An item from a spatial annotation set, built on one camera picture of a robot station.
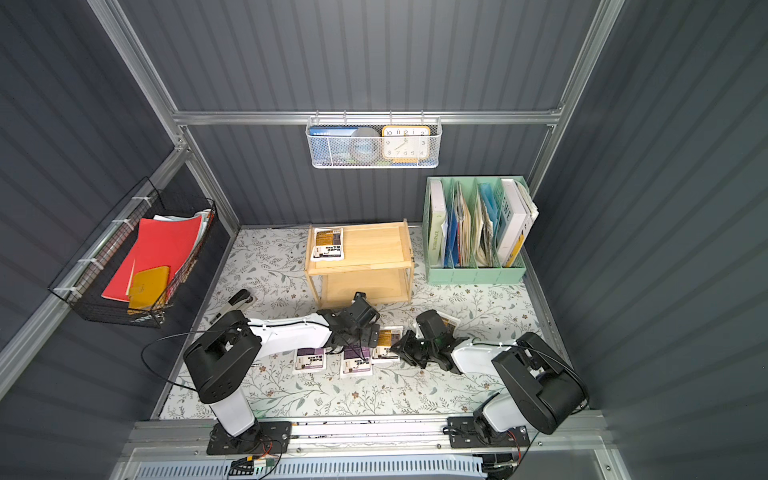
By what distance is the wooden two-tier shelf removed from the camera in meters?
0.84

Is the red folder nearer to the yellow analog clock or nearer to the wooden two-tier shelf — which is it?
the wooden two-tier shelf

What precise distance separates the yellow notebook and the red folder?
1 cm

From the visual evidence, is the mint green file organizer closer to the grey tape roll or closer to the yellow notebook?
the grey tape roll

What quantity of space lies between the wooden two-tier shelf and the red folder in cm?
30

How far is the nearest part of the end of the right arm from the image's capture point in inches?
26.7
